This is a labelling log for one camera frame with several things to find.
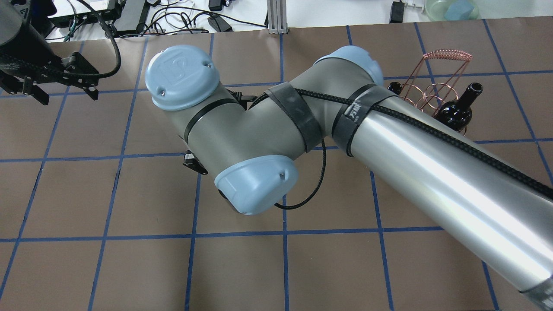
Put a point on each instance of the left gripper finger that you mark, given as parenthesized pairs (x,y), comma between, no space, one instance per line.
(92,92)
(37,93)

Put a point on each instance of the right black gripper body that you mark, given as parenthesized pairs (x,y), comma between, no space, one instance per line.
(193,164)

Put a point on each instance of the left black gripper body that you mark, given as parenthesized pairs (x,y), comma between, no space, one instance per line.
(18,78)

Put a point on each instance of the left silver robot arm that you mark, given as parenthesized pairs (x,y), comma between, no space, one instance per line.
(27,60)

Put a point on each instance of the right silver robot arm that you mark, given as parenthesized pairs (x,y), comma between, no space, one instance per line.
(494,210)

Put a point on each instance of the dark bottle in rack end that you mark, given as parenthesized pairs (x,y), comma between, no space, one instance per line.
(456,114)

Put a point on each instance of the clear green glass bowl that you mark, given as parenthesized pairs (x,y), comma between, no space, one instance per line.
(443,10)

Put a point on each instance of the blue foam cube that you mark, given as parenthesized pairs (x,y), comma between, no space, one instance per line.
(459,10)

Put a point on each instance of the aluminium frame post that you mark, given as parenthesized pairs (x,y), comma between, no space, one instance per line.
(277,17)

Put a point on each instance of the dark bottle under rack handle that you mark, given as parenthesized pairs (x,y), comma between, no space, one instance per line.
(395,87)

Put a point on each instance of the copper wire wine rack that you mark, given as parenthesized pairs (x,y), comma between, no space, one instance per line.
(431,98)

